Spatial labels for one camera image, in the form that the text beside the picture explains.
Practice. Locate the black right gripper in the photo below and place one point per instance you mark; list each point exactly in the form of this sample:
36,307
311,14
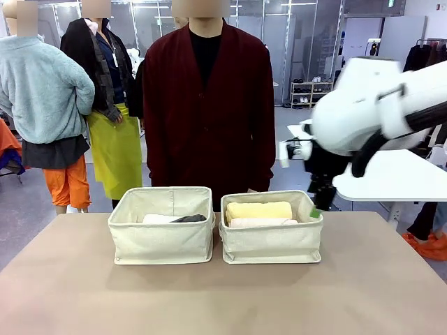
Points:
321,174

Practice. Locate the pink towel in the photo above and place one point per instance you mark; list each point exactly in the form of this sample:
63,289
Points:
262,222

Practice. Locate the yellow towel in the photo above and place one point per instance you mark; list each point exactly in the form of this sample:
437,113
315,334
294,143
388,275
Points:
258,210

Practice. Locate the grey towel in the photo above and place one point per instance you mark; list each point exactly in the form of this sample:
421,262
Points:
192,218

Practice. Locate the white towel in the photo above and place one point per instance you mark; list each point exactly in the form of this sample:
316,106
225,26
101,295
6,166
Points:
157,219

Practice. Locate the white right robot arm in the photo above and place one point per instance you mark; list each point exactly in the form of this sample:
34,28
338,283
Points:
356,111

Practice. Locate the cream fabric basket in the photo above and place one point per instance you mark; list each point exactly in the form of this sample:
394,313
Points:
272,244
160,240

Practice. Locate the white table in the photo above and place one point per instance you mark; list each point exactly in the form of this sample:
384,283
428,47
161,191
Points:
394,174

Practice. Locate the person with orange shoe covers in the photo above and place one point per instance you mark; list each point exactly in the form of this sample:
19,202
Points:
427,240

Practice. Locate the wooden shoe rack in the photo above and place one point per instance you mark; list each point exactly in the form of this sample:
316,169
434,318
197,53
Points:
307,93

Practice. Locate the person in maroon cardigan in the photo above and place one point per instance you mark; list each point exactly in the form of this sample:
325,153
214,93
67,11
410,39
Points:
209,115

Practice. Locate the clothes rack with dark garments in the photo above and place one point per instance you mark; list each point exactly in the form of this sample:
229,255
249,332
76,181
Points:
424,52

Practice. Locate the mannequin in black coat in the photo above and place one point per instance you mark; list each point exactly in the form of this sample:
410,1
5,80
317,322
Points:
111,139

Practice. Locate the mannequin in blue fleece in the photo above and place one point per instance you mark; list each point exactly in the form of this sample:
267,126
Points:
42,90

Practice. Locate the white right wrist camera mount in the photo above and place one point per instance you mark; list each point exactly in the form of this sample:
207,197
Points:
291,151

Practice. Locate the black camera pole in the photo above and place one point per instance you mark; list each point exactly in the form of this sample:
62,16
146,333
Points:
373,47

